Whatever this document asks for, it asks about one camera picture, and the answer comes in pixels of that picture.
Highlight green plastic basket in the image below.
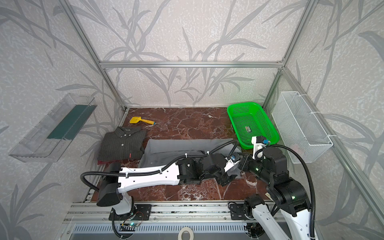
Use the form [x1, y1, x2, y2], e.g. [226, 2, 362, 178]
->
[227, 102, 280, 150]

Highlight light grey long sleeve shirt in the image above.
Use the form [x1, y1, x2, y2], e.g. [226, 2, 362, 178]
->
[138, 139, 230, 168]

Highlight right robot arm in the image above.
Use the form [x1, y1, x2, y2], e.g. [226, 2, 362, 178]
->
[239, 145, 317, 240]

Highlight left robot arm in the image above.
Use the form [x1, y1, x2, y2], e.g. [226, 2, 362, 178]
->
[80, 140, 239, 218]

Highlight basket barcode sticker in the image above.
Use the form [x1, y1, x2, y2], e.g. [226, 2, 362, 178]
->
[245, 126, 252, 133]

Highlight white tape roll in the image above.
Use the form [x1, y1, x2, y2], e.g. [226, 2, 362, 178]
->
[178, 227, 195, 240]

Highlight dark striped folded shirt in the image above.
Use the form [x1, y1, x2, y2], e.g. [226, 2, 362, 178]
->
[97, 127, 147, 164]

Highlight yellow toy hammer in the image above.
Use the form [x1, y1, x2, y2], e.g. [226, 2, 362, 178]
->
[129, 117, 156, 125]

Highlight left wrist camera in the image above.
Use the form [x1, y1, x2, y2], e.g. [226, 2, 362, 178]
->
[224, 153, 241, 172]

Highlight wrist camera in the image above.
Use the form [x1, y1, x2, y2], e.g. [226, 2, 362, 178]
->
[252, 136, 270, 160]
[224, 153, 241, 172]

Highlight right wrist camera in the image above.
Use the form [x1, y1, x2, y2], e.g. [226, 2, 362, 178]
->
[252, 136, 270, 160]

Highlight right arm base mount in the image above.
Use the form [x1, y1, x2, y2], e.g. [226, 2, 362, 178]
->
[228, 202, 265, 239]

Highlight white wire mesh basket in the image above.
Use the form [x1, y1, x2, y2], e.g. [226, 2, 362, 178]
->
[272, 91, 333, 164]

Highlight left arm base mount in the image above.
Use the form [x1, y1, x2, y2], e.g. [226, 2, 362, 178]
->
[109, 204, 152, 232]

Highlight clear acrylic wall shelf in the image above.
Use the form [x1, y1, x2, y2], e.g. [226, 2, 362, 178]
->
[9, 94, 97, 163]

